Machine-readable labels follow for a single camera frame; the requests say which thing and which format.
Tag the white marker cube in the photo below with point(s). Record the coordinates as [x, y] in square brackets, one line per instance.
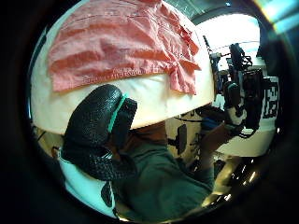
[271, 99]

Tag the pink cloth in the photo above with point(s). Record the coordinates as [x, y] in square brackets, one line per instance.
[124, 46]

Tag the the person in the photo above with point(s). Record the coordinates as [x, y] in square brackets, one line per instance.
[162, 183]

